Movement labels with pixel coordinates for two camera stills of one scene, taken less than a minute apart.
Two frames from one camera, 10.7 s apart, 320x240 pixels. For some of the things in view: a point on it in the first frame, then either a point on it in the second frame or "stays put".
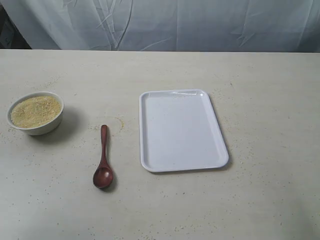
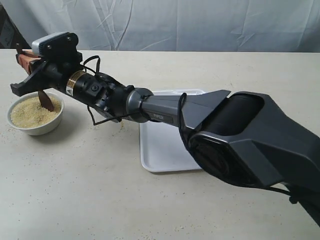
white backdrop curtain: x=238 y=26 stays put
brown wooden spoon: x=103 y=176 to x=43 y=97
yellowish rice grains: x=33 y=111 stays put
